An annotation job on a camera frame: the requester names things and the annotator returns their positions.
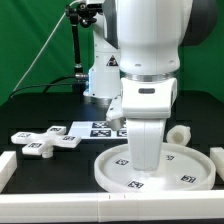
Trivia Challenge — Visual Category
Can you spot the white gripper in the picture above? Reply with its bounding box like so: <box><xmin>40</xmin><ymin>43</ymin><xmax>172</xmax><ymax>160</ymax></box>
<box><xmin>122</xmin><ymin>78</ymin><xmax>177</xmax><ymax>171</ymax></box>

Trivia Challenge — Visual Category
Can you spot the white round table top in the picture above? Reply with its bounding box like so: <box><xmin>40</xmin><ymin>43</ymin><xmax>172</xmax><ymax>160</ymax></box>
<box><xmin>94</xmin><ymin>143</ymin><xmax>216</xmax><ymax>193</ymax></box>

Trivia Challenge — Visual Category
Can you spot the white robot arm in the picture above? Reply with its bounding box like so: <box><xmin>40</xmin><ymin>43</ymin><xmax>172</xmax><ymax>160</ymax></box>
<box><xmin>102</xmin><ymin>0</ymin><xmax>217</xmax><ymax>171</ymax></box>

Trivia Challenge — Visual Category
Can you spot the white marker sheet with tags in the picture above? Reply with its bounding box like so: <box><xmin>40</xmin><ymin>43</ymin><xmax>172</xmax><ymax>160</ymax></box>
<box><xmin>68</xmin><ymin>121</ymin><xmax>127</xmax><ymax>140</ymax></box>

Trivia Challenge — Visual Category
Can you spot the white right fence block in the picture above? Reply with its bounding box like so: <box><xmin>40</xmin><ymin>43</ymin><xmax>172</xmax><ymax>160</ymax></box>
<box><xmin>210</xmin><ymin>147</ymin><xmax>224</xmax><ymax>181</ymax></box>

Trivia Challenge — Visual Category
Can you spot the white fence block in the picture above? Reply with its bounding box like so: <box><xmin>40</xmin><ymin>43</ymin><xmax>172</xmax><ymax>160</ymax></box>
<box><xmin>0</xmin><ymin>151</ymin><xmax>17</xmax><ymax>193</ymax></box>
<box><xmin>210</xmin><ymin>147</ymin><xmax>224</xmax><ymax>181</ymax></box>

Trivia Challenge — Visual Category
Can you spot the white cross-shaped table base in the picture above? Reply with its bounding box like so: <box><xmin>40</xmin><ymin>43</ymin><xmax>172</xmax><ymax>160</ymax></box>
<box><xmin>11</xmin><ymin>126</ymin><xmax>81</xmax><ymax>158</ymax></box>

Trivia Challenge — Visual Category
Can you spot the white front fence bar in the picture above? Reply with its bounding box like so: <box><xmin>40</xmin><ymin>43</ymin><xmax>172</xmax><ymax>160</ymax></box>
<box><xmin>0</xmin><ymin>190</ymin><xmax>224</xmax><ymax>223</ymax></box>

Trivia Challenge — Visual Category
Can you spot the white left fence block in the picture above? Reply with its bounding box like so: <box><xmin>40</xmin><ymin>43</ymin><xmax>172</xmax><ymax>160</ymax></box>
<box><xmin>0</xmin><ymin>151</ymin><xmax>17</xmax><ymax>193</ymax></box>

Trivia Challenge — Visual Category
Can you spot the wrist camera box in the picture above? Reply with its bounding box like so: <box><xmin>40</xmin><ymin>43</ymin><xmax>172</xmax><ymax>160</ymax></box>
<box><xmin>106</xmin><ymin>95</ymin><xmax>126</xmax><ymax>131</ymax></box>

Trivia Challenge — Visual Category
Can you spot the black cable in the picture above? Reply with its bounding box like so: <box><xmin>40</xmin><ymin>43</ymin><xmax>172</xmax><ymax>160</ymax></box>
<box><xmin>9</xmin><ymin>75</ymin><xmax>89</xmax><ymax>100</ymax></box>

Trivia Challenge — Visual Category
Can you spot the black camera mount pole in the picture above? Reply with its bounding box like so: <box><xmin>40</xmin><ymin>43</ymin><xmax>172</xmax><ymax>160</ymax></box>
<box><xmin>65</xmin><ymin>2</ymin><xmax>99</xmax><ymax>90</ymax></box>

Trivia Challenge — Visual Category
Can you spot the white cable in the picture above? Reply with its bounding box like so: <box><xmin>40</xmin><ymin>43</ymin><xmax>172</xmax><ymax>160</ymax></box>
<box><xmin>12</xmin><ymin>0</ymin><xmax>88</xmax><ymax>92</ymax></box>

